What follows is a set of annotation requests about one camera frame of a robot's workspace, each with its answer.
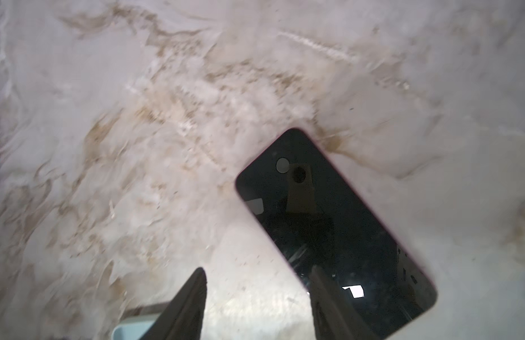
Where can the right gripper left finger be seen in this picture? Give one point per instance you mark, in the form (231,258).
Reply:
(183,316)

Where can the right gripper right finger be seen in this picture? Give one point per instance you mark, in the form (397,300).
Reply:
(334,317)

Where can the light blue phone case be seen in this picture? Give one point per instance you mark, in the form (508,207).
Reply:
(133,328)

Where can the black phone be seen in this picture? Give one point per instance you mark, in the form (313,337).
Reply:
(315,218)

